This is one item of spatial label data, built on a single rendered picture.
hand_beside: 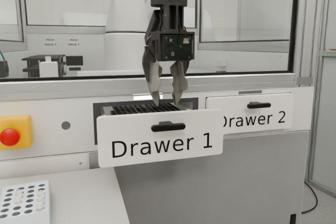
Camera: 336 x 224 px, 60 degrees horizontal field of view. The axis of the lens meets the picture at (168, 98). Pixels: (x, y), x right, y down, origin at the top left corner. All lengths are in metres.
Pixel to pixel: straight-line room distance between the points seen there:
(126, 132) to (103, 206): 0.15
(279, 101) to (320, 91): 1.49
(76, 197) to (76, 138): 0.18
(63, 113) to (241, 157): 0.54
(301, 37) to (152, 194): 0.65
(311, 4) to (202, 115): 0.53
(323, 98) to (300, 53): 1.44
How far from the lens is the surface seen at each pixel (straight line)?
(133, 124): 0.63
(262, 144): 0.98
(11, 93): 0.78
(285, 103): 0.97
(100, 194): 0.67
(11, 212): 0.60
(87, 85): 0.76
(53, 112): 0.78
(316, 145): 2.52
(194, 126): 0.67
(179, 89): 0.61
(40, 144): 0.81
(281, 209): 1.13
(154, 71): 0.59
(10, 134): 0.73
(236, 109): 0.88
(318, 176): 2.57
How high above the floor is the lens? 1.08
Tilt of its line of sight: 10 degrees down
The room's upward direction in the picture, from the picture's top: straight up
